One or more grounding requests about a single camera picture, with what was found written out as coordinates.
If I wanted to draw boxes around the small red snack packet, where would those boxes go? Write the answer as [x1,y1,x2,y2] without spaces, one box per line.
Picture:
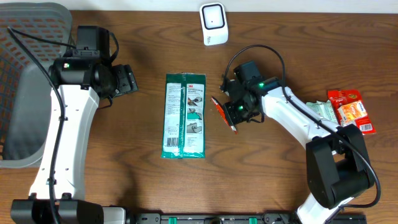
[211,96,238,134]

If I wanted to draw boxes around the white green snack packet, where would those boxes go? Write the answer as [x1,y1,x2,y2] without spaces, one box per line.
[161,73,206,159]

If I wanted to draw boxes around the light green snack packet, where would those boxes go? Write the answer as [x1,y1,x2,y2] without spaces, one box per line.
[306,100,338,123]

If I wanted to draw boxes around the small orange snack packet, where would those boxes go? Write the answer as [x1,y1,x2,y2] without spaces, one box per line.
[338,100,368,124]

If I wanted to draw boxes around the large red snack bag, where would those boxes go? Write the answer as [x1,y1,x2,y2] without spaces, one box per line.
[328,90,376,135]

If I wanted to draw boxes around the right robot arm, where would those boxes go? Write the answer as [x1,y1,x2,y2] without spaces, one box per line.
[219,61,381,223]

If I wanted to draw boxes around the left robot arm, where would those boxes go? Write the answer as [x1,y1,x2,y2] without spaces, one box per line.
[11,26,138,223]

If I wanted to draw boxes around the white barcode scanner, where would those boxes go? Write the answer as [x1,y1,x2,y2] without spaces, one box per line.
[199,2,229,46]

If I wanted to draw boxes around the grey plastic mesh basket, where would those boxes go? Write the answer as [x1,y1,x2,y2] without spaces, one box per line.
[1,2,73,169]

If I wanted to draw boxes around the right black cable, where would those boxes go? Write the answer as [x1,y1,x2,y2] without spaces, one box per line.
[222,44,382,224]

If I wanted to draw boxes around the black cable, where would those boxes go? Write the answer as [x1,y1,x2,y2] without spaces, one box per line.
[7,26,121,224]
[222,44,382,224]

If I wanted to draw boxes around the left black cable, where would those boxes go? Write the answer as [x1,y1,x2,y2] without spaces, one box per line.
[7,26,121,224]

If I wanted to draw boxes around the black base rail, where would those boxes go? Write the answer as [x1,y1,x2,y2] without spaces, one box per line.
[130,212,368,224]

